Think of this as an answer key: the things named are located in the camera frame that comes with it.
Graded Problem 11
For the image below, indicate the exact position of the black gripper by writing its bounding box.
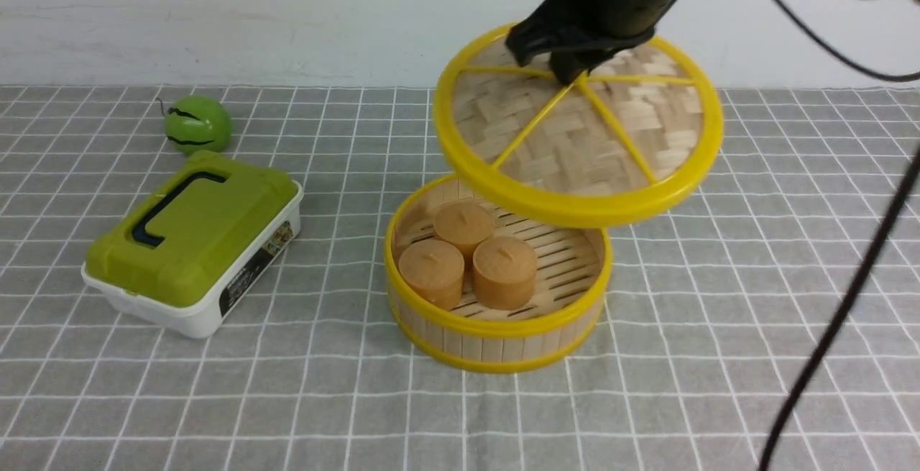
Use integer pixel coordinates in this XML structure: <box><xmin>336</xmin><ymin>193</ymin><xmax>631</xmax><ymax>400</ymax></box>
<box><xmin>505</xmin><ymin>0</ymin><xmax>677</xmax><ymax>86</ymax></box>

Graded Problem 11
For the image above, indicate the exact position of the woven bamboo steamer lid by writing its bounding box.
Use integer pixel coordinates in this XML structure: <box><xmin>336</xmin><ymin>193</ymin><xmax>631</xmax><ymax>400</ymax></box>
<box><xmin>433</xmin><ymin>25</ymin><xmax>725</xmax><ymax>229</ymax></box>

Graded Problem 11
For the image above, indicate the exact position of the bamboo steamer basket yellow rim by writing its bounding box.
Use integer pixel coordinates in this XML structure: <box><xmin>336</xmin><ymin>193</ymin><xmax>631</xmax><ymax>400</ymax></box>
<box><xmin>382</xmin><ymin>175</ymin><xmax>614</xmax><ymax>373</ymax></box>

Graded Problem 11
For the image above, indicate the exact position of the back brown steamed bun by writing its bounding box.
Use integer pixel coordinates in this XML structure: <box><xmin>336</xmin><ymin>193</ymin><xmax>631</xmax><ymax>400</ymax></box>
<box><xmin>433</xmin><ymin>201</ymin><xmax>496</xmax><ymax>265</ymax></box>

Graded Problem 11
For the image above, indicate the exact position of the brown steamed bun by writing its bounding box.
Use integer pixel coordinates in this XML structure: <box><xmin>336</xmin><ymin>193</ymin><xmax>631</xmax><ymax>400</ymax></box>
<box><xmin>397</xmin><ymin>238</ymin><xmax>464</xmax><ymax>311</ymax></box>
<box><xmin>471</xmin><ymin>236</ymin><xmax>538</xmax><ymax>311</ymax></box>
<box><xmin>433</xmin><ymin>201</ymin><xmax>496</xmax><ymax>265</ymax></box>

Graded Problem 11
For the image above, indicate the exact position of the right brown steamed bun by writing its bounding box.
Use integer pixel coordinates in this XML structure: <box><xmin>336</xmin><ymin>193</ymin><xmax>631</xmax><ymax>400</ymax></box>
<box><xmin>471</xmin><ymin>236</ymin><xmax>538</xmax><ymax>311</ymax></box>

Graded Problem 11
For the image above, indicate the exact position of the left brown steamed bun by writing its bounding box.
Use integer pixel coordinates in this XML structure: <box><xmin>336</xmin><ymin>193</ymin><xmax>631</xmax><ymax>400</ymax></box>
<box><xmin>397</xmin><ymin>238</ymin><xmax>464</xmax><ymax>311</ymax></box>

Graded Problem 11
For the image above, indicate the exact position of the grey checkered tablecloth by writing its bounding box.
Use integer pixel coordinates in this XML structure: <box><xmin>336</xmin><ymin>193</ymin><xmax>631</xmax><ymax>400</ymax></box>
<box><xmin>1</xmin><ymin>86</ymin><xmax>918</xmax><ymax>470</ymax></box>

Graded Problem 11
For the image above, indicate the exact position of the green lidded white storage box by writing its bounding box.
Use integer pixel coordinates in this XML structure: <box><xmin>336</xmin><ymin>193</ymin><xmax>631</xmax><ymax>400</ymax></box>
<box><xmin>81</xmin><ymin>151</ymin><xmax>303</xmax><ymax>339</ymax></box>

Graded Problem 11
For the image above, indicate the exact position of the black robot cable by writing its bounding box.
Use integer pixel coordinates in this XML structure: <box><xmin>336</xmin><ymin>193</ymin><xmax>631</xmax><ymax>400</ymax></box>
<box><xmin>733</xmin><ymin>0</ymin><xmax>920</xmax><ymax>471</ymax></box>

